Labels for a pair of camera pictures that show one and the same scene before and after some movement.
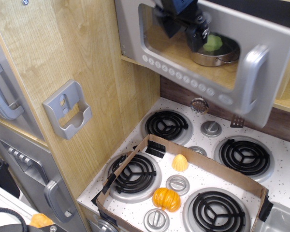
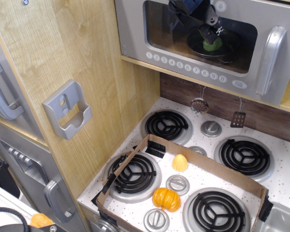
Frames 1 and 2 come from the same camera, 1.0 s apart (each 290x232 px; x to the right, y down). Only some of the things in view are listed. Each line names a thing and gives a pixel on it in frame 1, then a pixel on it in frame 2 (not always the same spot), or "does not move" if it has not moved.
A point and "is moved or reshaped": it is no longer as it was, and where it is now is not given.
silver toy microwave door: [244, 62] is moved or reshaped
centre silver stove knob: [178, 183] does not move
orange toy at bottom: [39, 220] does not move
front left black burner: [139, 179] does not move
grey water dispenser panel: [29, 166] does not move
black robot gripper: [178, 15] → [205, 14]
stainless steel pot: [232, 55] → [210, 47]
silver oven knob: [104, 225] does not move
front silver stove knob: [156, 220] does not move
